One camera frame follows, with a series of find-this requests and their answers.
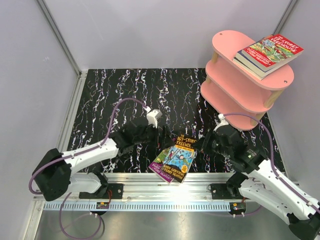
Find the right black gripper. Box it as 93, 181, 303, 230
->
191, 128, 233, 158

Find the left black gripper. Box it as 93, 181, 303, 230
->
133, 121, 175, 150

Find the blue 169-storey treehouse book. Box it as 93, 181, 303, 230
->
161, 133, 197, 184

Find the dark blue hardcover book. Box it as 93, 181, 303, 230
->
232, 58, 273, 80

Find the blue orange sunset paperback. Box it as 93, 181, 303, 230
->
232, 50, 277, 78

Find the red 13-storey treehouse book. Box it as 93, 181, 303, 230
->
239, 34, 304, 72

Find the purple treehouse book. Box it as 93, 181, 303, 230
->
148, 146, 174, 184

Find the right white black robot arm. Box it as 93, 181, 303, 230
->
192, 124, 320, 240

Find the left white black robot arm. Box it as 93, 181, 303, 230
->
28, 123, 175, 202

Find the black marble pattern mat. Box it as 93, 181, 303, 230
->
67, 68, 270, 173

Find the pink three-tier shelf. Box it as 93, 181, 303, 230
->
200, 30, 294, 131

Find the right small circuit board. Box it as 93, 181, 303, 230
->
230, 202, 247, 215

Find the small circuit board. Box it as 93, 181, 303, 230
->
96, 202, 110, 209
230, 202, 247, 215

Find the left small circuit board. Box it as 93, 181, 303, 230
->
96, 202, 110, 209

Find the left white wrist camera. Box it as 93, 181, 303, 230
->
144, 106, 162, 128

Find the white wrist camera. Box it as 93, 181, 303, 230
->
144, 106, 162, 128
214, 113, 229, 131

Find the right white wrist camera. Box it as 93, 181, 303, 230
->
214, 113, 229, 131

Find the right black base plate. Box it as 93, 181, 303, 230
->
207, 183, 243, 200

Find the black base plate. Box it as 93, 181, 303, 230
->
207, 183, 243, 200
79, 183, 124, 200

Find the aluminium mounting rail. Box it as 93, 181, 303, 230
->
33, 172, 301, 201

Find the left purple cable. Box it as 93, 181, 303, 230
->
28, 97, 151, 238

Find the purple cable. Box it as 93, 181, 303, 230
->
204, 112, 320, 217
28, 97, 151, 238

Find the white slotted cable duct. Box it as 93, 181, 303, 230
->
44, 201, 231, 212

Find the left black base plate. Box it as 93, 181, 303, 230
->
79, 183, 124, 200

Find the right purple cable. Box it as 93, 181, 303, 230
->
204, 112, 320, 217

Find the left aluminium corner post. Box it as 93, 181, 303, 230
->
37, 0, 87, 78

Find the aluminium corner post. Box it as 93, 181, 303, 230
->
272, 0, 300, 35
37, 0, 87, 78

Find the right aluminium corner post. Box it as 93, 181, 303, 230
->
272, 0, 300, 35

